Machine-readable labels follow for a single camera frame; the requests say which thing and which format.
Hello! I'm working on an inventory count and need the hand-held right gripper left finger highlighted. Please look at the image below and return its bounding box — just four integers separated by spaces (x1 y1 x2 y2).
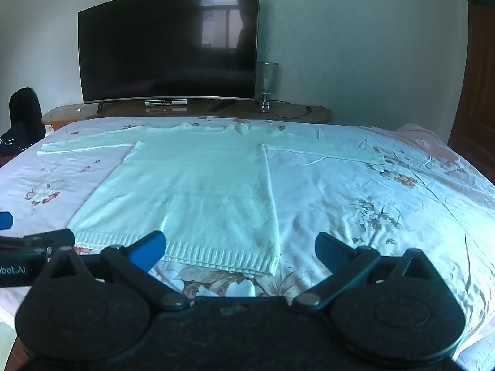
33 231 191 312

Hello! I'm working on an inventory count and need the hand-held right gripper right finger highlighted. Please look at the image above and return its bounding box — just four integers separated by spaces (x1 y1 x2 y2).
291 232 451 313

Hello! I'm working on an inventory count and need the white knitted sweater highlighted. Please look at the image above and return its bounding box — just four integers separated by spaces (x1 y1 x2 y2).
36 122 387 277

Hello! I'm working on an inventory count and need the floral white bed sheet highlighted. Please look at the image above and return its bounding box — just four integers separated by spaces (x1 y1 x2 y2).
0 118 495 371

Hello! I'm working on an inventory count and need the dark blue bag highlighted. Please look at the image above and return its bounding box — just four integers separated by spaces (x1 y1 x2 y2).
0 124 36 158

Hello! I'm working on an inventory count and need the black backpack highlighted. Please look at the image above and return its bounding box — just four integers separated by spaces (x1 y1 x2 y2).
9 87 46 143

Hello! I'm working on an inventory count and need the wooden television cabinet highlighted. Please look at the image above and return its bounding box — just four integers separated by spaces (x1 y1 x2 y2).
42 98 333 132

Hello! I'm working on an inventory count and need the clear glass vase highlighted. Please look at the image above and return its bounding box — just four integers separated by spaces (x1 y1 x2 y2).
255 62 280 113

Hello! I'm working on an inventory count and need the black curved television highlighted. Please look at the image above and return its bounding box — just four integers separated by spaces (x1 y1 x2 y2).
77 0 261 113

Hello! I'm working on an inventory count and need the brown wooden door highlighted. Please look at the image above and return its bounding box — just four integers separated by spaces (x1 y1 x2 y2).
448 0 495 186

